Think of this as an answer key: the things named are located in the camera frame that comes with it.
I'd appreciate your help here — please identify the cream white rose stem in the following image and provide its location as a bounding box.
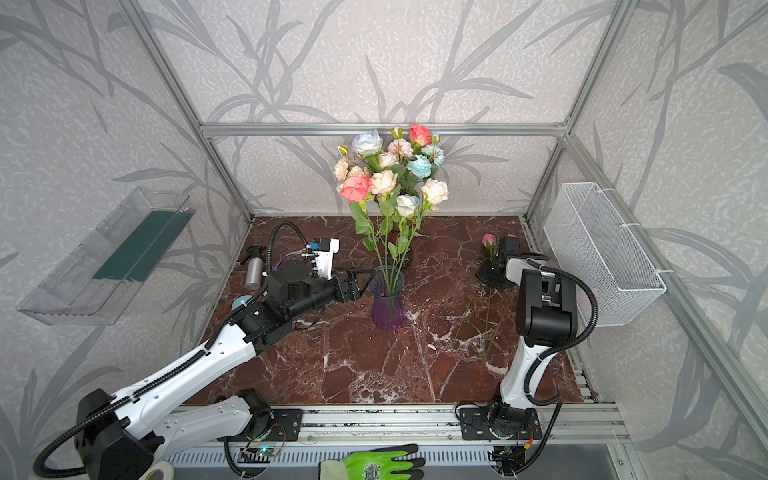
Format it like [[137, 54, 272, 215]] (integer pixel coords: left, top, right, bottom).
[[395, 179, 450, 295]]

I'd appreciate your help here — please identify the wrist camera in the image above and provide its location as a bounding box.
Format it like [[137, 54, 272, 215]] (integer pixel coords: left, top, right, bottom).
[[306, 237, 340, 280], [498, 236, 521, 260]]

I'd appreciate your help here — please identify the white blue rose stem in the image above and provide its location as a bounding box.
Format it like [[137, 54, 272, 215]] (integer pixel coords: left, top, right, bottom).
[[352, 129, 383, 173]]

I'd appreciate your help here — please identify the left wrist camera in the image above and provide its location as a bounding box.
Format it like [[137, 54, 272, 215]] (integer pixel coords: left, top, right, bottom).
[[306, 237, 340, 280]]

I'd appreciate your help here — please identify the light blue spatula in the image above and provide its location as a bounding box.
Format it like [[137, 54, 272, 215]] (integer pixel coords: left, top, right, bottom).
[[231, 295, 252, 311]]

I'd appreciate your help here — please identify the white tape roll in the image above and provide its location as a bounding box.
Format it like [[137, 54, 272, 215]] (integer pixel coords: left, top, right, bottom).
[[140, 461, 175, 480]]

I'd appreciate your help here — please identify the green circuit board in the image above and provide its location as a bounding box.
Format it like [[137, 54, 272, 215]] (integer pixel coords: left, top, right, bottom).
[[239, 445, 281, 463]]

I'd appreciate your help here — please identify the white wire mesh basket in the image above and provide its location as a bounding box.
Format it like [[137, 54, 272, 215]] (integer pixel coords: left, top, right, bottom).
[[544, 182, 667, 327]]

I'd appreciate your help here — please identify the red glass vase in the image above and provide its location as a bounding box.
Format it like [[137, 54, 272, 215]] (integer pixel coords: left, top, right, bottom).
[[396, 236, 413, 270]]

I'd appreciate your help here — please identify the spray bottle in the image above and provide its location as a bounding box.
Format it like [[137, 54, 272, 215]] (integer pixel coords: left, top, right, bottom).
[[241, 245, 266, 292]]

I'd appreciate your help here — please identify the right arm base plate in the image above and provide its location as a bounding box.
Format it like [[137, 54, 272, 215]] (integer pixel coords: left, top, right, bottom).
[[454, 404, 543, 441]]

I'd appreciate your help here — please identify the green work glove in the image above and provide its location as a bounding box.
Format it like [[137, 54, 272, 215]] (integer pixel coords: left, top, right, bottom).
[[318, 443, 426, 480]]

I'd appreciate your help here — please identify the blue purple glass vase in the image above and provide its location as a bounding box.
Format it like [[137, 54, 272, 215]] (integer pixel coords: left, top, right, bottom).
[[368, 266, 407, 332]]

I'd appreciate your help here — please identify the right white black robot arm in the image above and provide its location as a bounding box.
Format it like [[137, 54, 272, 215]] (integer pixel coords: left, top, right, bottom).
[[477, 254, 599, 440]]

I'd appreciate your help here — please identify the aluminium cage frame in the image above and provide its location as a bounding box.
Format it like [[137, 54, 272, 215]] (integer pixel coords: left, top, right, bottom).
[[119, 1, 767, 447]]

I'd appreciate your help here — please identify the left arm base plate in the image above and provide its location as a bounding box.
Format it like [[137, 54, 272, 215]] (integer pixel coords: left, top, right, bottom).
[[249, 408, 303, 443]]

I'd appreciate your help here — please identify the magenta pink rose stem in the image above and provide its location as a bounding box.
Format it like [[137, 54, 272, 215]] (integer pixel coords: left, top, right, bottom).
[[477, 233, 498, 362]]

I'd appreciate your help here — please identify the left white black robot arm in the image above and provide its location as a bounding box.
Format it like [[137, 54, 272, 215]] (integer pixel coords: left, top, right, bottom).
[[33, 238, 376, 479]]

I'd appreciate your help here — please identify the peach rose stem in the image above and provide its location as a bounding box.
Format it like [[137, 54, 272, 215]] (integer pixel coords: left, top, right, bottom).
[[333, 157, 370, 182]]

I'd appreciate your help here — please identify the clear plastic wall shelf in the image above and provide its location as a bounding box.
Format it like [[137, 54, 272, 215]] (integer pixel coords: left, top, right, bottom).
[[18, 187, 195, 326]]

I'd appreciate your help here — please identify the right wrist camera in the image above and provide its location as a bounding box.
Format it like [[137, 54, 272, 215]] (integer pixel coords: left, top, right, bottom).
[[498, 236, 521, 260]]

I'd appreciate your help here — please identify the light blue flower stem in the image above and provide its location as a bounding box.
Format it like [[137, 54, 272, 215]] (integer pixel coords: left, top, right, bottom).
[[406, 144, 445, 179]]

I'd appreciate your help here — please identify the pink red rose stem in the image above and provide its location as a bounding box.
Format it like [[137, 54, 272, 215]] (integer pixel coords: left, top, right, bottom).
[[409, 124, 432, 156]]

